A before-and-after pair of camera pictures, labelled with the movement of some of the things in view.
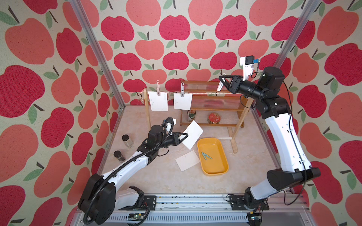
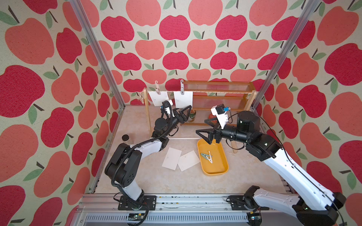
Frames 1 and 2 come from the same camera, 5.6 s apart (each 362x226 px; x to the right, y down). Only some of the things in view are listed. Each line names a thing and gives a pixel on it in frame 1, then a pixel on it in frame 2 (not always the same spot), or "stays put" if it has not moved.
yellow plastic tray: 212,156 stays put
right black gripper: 235,84 → 210,133
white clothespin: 220,84 → 210,159
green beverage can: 191,114 stays put
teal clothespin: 205,156 stays put
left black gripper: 176,141 → 179,117
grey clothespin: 182,89 stays put
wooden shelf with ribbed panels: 211,106 stays put
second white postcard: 182,102 stays put
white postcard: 194,132 → 171,158
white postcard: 187,160 stays put
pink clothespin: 158,88 stays put
